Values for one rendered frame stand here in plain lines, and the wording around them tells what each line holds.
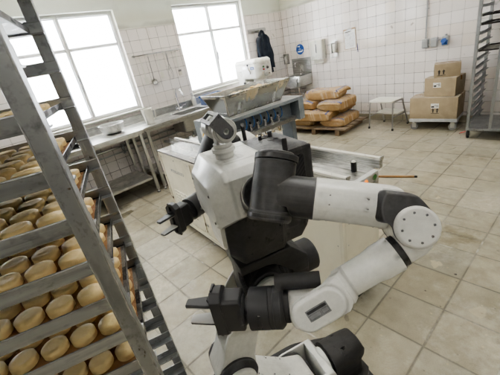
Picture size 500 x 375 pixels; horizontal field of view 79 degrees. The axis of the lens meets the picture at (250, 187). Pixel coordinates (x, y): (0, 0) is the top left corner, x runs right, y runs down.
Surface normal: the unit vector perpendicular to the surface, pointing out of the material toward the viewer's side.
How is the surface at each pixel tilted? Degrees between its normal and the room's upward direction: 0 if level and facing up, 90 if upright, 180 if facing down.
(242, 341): 90
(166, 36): 90
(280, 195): 59
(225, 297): 0
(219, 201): 85
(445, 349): 0
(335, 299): 66
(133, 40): 90
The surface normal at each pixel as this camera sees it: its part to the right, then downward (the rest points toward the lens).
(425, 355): -0.18, -0.90
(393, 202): -0.22, -0.06
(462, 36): -0.72, 0.40
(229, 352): 0.40, 0.31
